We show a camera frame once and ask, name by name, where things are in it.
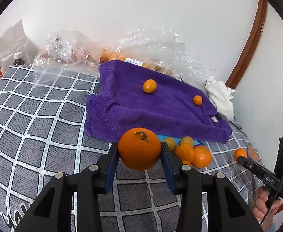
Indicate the grey checked blanket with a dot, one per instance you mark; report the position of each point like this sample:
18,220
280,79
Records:
35,125

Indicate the person's right hand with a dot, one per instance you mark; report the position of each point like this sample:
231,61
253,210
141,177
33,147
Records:
259,205

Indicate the brown wooden door frame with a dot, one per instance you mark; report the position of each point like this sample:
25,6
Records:
252,41

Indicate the pile of small bagged oranges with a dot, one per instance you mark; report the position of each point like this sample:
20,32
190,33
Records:
106,55

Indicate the dark bottle with white cap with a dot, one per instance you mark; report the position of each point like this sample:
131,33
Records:
17,59

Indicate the large clear plastic fruit bag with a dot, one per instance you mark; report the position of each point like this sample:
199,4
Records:
160,46

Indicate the purple towel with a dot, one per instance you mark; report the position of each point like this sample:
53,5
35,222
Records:
131,96

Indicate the white crumpled cloth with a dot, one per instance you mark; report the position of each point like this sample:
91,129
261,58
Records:
220,96

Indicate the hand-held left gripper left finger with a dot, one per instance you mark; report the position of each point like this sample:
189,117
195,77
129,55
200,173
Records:
111,171

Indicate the large orange with stem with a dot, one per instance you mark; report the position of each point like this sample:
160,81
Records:
140,152

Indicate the white plastic bag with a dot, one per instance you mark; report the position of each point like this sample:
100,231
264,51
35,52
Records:
11,43

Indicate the white bag label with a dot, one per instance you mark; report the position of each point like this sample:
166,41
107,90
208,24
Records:
134,61

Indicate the oval orange kumquat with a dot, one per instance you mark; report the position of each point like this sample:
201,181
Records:
149,86

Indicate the clear crumpled plastic bag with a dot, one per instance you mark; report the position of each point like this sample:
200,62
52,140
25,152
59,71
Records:
66,50

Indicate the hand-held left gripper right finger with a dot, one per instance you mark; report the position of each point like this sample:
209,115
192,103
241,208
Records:
169,174

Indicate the bunch of brown bagged fruits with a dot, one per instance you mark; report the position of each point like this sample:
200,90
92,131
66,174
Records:
163,69

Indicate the medium orange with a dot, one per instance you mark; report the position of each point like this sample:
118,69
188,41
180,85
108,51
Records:
184,152
202,157

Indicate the small round orange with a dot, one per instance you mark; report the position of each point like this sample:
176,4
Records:
197,100

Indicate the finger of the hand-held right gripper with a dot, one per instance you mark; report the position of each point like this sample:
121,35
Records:
252,166

